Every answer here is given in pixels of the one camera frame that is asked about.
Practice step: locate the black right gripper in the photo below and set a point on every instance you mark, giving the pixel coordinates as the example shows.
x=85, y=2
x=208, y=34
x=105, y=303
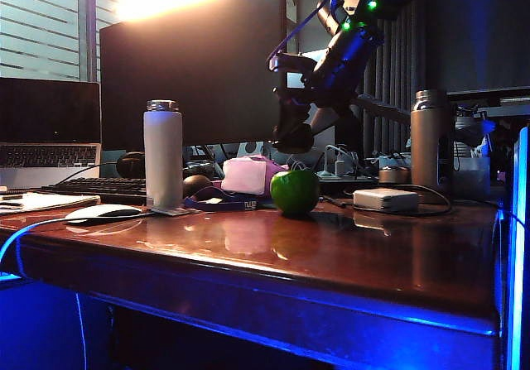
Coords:
x=343, y=63

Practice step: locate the green apple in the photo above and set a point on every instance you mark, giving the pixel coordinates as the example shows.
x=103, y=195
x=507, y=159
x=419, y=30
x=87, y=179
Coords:
x=295, y=194

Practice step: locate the bronze thermos bottle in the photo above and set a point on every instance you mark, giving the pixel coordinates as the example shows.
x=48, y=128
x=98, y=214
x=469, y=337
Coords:
x=428, y=146

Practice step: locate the white thermos bottle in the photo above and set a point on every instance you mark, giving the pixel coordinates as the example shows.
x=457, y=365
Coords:
x=162, y=159

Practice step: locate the black power strip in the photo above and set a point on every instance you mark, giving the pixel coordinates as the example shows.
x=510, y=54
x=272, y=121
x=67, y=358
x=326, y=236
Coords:
x=348, y=179

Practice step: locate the black slanted bar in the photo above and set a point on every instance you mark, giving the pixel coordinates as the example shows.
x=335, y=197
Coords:
x=385, y=108

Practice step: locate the pink tissue pack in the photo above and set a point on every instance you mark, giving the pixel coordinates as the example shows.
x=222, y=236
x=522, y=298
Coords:
x=244, y=175

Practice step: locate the white power adapter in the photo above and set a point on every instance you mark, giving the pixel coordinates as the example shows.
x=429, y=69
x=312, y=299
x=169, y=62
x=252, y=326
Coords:
x=389, y=199

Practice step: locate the large black monitor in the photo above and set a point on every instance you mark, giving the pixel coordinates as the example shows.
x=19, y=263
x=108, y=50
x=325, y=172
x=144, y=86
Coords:
x=186, y=84

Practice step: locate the dark brown round ball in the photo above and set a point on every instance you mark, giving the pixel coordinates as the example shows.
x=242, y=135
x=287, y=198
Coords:
x=196, y=185

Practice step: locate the flat silver device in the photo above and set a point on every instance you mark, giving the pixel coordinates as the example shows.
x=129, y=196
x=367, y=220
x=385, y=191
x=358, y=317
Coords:
x=167, y=212

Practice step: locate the clear plastic container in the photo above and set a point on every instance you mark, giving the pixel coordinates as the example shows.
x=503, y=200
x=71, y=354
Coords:
x=472, y=179

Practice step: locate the black round speaker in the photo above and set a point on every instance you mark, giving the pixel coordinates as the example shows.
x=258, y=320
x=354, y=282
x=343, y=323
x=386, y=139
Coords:
x=131, y=164

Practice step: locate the black keyboard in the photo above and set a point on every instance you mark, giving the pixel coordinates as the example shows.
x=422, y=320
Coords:
x=97, y=187

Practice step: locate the white computer mouse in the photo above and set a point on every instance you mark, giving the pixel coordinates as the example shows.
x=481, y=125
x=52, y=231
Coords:
x=104, y=212

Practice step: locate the open silver laptop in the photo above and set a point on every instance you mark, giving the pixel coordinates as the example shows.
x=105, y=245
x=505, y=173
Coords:
x=45, y=113

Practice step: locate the white paper notebook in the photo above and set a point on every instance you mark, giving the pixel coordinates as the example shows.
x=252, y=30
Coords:
x=45, y=201

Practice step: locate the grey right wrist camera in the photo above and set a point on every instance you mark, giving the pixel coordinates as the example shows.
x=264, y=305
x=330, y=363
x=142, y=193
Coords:
x=290, y=61

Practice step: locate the grey window frame post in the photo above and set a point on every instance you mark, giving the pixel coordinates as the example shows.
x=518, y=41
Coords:
x=88, y=26

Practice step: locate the blue-lit vertical frame post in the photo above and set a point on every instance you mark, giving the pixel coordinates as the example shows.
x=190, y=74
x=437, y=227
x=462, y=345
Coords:
x=518, y=241

